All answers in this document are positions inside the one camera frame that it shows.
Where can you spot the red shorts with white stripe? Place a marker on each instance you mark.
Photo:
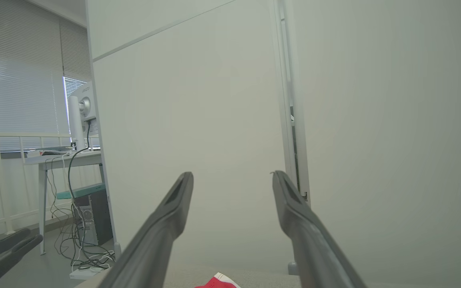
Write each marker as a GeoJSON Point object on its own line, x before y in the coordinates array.
{"type": "Point", "coordinates": [214, 283]}

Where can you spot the white desk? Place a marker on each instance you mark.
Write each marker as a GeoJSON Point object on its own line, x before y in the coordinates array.
{"type": "Point", "coordinates": [74, 158]}

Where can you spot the white computer monitor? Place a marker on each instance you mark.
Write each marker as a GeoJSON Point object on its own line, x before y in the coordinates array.
{"type": "Point", "coordinates": [84, 96]}

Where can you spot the white power strip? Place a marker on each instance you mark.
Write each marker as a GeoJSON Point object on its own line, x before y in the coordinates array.
{"type": "Point", "coordinates": [82, 273]}

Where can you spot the dark computer tower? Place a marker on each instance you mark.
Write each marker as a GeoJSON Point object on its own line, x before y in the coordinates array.
{"type": "Point", "coordinates": [98, 216]}

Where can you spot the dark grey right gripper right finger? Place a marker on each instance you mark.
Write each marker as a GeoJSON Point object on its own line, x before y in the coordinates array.
{"type": "Point", "coordinates": [314, 260]}

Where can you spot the grey partition post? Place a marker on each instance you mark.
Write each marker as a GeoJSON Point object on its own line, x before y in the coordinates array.
{"type": "Point", "coordinates": [290, 100]}

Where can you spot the grey cylindrical post foot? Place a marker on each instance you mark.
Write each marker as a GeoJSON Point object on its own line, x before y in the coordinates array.
{"type": "Point", "coordinates": [293, 268]}

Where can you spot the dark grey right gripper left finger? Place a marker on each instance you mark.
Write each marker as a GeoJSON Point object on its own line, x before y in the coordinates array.
{"type": "Point", "coordinates": [150, 256]}

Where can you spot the white window blinds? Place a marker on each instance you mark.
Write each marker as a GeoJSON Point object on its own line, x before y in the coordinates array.
{"type": "Point", "coordinates": [14, 80]}

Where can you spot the teal flat panel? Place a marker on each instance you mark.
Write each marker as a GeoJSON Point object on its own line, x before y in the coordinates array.
{"type": "Point", "coordinates": [78, 192]}

